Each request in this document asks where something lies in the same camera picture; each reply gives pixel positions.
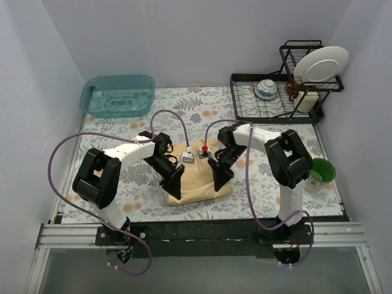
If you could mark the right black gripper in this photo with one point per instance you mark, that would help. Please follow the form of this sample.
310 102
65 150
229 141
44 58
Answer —
222 167

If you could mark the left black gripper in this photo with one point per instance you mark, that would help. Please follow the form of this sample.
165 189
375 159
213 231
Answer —
173 174

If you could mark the pale yellow t shirt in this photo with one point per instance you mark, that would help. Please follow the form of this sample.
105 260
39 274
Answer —
197 183

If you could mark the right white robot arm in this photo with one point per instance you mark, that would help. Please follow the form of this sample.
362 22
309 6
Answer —
289 162

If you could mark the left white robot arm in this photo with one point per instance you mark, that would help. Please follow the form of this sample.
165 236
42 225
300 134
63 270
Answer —
98 176

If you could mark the floral table mat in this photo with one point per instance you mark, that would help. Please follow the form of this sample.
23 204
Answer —
185 114

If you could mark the black base bar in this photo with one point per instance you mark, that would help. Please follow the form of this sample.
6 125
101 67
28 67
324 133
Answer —
216 238

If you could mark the teal plastic basin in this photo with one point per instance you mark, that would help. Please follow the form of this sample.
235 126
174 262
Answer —
118 96

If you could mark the blue patterned white bowl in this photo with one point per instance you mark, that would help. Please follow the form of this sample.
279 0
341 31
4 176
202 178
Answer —
266 89

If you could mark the green cup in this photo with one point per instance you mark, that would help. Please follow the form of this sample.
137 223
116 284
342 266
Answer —
322 173

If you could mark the red mug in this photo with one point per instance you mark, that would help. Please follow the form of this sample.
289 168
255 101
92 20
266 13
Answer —
293 88

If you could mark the cream ceramic cup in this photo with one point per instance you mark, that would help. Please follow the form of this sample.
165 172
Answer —
304 102

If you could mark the white ceramic plate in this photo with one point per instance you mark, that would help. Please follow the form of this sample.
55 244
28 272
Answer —
321 65

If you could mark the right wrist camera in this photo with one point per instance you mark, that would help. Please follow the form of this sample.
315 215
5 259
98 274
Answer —
203 152

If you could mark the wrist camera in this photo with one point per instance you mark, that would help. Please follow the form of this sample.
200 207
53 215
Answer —
187 157
203 152

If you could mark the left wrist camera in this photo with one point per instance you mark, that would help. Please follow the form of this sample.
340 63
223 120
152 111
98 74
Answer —
187 157

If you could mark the black wire dish rack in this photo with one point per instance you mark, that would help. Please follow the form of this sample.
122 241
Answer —
248 106

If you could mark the aluminium frame rail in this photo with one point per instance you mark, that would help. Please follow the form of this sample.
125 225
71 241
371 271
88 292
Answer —
326 232

